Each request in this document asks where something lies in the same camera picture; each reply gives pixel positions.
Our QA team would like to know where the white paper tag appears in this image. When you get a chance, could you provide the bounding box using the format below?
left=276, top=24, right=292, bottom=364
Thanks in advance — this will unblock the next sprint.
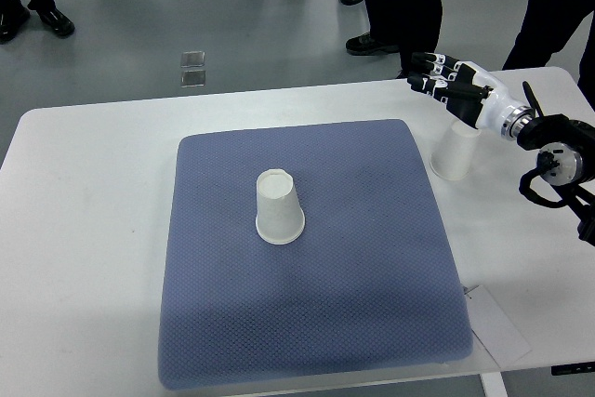
left=465, top=285, right=531, bottom=367

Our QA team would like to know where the white table leg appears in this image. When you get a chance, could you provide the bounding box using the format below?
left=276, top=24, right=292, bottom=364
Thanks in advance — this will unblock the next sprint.
left=480, top=373, right=508, bottom=397

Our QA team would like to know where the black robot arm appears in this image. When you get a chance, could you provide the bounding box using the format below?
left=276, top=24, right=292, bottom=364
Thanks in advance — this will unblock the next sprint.
left=508, top=114, right=594, bottom=245

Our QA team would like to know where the white paper cup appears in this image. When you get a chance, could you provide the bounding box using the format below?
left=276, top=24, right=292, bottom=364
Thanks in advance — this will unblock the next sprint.
left=430, top=120, right=481, bottom=181
left=256, top=168, right=305, bottom=245

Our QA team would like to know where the blue textured foam cushion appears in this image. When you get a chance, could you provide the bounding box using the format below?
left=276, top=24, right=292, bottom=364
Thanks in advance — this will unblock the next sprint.
left=158, top=119, right=473, bottom=390

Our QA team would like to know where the black table control panel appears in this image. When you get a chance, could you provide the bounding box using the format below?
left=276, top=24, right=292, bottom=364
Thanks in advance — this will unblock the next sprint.
left=550, top=362, right=595, bottom=377

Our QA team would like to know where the person in dark trousers right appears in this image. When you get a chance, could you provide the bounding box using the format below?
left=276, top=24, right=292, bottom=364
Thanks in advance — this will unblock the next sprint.
left=501, top=0, right=595, bottom=96

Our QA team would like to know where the lower floor outlet plate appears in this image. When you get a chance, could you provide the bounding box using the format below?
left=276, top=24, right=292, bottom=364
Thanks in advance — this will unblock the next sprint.
left=180, top=69, right=206, bottom=87

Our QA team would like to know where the floor outlet plate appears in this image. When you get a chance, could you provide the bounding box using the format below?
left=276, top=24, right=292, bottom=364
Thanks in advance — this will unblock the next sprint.
left=180, top=50, right=205, bottom=68
left=180, top=69, right=206, bottom=87

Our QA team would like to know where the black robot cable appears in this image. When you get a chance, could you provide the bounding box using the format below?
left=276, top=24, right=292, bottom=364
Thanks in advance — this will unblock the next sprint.
left=522, top=81, right=546, bottom=118

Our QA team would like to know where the upper floor outlet plate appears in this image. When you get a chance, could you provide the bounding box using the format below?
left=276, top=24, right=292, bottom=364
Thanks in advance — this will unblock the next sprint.
left=180, top=50, right=205, bottom=68

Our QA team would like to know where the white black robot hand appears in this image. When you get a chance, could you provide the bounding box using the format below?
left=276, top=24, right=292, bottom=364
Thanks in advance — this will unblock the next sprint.
left=407, top=52, right=535, bottom=139

